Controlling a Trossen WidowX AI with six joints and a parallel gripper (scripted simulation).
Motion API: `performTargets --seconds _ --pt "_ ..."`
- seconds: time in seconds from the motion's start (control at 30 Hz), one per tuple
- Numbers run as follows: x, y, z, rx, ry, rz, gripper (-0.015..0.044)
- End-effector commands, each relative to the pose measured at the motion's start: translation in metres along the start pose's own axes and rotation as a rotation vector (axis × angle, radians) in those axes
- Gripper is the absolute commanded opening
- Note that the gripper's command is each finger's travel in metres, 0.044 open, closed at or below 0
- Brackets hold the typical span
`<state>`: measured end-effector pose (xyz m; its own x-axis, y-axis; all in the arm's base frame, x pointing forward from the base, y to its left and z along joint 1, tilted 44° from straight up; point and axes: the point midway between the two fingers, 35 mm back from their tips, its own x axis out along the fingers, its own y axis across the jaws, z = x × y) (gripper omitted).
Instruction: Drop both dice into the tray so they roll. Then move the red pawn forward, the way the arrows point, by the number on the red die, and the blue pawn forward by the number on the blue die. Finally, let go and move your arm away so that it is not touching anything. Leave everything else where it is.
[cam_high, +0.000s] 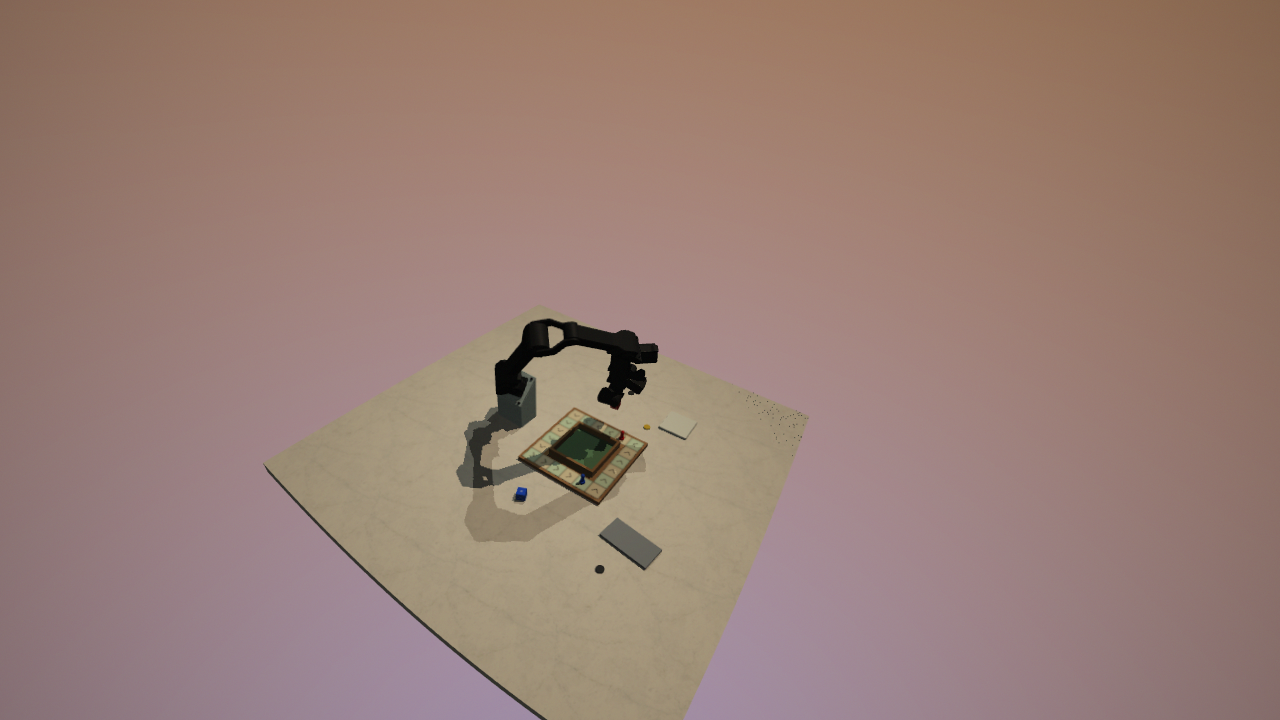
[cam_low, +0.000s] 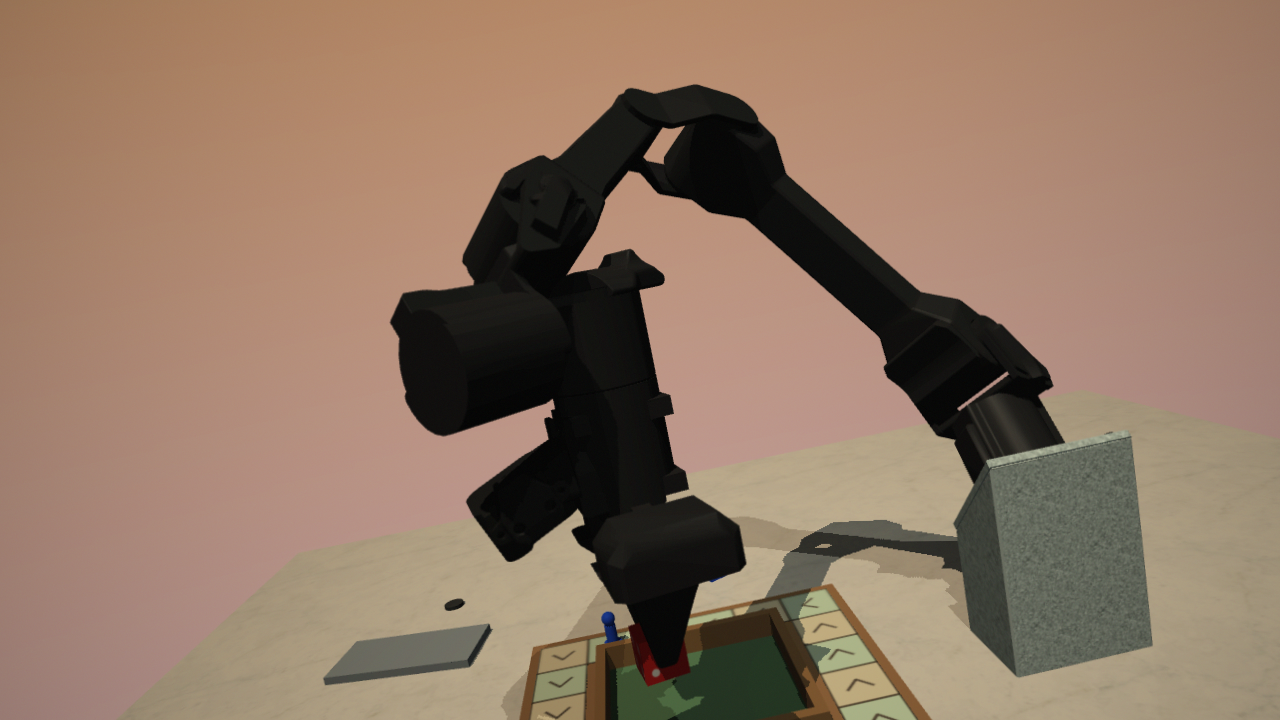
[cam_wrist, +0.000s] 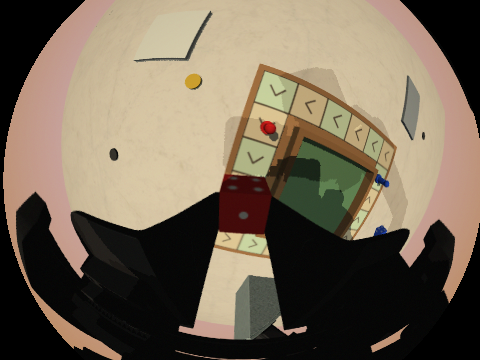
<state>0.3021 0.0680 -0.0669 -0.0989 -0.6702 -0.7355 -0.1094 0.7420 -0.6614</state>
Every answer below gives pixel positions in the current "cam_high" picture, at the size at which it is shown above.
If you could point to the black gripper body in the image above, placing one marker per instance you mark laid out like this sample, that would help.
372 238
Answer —
612 395

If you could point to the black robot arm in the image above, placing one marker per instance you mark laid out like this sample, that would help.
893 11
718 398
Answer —
623 346

